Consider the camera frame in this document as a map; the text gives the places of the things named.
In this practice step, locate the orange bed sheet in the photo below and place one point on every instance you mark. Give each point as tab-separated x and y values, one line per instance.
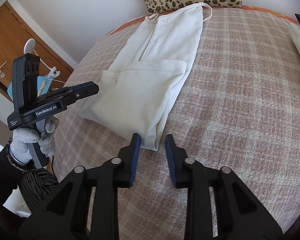
270	11

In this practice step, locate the white camisole top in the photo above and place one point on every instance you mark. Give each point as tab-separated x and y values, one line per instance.
145	87

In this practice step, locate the black pleated fabric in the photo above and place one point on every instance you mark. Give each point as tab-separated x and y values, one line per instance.
37	185

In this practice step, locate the wooden door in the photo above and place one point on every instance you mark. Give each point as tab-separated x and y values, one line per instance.
12	30

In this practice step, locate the light blue table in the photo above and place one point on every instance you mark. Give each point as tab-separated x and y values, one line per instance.
45	80

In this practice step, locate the white clip desk lamp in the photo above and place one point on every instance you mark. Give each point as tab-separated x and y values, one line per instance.
29	45

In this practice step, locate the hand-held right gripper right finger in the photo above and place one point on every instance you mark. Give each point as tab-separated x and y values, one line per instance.
170	155

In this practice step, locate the person's left hand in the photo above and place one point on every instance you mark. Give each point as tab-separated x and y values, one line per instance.
23	135

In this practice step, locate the pink checked blanket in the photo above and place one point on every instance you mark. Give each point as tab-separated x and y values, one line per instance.
240	105

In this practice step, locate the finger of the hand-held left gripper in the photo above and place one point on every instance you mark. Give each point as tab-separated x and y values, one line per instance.
72	86
87	89

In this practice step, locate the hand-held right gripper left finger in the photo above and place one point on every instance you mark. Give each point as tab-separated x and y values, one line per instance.
137	150

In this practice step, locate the person's left forearm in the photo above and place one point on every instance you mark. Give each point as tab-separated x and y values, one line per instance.
2	172

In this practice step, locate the white folded cloth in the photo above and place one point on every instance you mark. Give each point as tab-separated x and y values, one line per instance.
298	40

